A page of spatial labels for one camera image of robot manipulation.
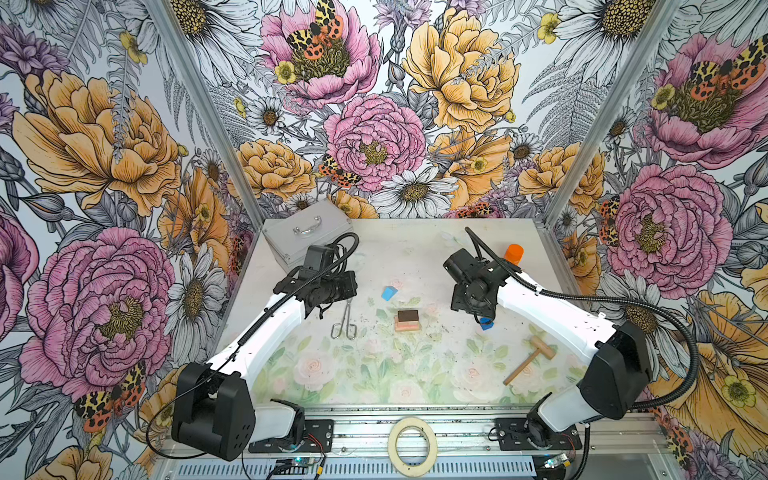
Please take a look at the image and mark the blue cube block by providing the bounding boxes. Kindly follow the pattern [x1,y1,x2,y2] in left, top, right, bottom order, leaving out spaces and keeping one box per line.
[478,317,494,331]

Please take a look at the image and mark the light blue triangular block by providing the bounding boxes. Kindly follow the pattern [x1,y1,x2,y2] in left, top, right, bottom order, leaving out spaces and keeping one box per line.
[382,286,398,301]

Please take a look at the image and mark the dark brown block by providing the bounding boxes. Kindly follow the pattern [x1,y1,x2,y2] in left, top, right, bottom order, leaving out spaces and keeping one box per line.
[397,309,419,323]

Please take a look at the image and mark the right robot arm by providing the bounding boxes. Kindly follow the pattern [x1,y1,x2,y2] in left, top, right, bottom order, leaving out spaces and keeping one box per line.
[443,249,652,449]

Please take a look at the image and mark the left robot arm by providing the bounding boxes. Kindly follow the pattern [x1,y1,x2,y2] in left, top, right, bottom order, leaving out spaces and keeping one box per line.
[170,233,359,461]

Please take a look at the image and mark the metal tongs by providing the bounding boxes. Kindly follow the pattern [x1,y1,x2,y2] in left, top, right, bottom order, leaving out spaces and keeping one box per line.
[330,298,357,340]

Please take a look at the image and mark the orange plastic bottle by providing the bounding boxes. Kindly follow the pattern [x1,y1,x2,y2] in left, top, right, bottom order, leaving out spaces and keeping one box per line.
[504,244,524,265]

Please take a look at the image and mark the silver metal case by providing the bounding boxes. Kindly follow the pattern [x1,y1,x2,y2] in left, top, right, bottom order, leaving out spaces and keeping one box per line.
[263,200,352,272]

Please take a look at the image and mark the thin wood stick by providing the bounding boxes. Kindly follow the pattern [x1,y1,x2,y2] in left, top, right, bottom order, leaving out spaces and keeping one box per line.
[503,335,556,386]

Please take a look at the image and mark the green circuit board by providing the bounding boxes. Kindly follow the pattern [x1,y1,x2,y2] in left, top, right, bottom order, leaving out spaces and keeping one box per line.
[542,453,571,469]
[270,457,325,475]

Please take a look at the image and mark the right green circuit board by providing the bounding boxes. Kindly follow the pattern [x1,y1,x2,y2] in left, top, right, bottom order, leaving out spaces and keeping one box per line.
[542,453,571,469]

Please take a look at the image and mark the masking tape roll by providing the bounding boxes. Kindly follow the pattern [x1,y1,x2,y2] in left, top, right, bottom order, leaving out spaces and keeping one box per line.
[387,416,439,478]

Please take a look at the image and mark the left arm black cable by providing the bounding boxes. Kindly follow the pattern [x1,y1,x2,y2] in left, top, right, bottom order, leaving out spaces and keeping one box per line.
[143,232,361,462]

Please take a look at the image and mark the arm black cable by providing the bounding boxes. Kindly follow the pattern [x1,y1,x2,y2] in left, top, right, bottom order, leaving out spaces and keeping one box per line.
[464,226,700,480]
[143,232,361,462]

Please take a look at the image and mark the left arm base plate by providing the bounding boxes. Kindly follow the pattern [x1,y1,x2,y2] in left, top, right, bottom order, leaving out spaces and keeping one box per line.
[247,419,335,454]

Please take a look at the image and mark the aluminium frame rail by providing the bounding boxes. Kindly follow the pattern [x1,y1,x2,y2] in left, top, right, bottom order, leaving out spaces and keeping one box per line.
[155,404,673,460]

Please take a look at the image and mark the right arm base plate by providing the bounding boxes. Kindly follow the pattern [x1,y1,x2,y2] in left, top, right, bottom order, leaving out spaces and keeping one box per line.
[490,417,583,451]

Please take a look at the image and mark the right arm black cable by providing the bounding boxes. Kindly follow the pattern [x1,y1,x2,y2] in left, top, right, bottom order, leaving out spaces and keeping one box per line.
[464,226,700,480]

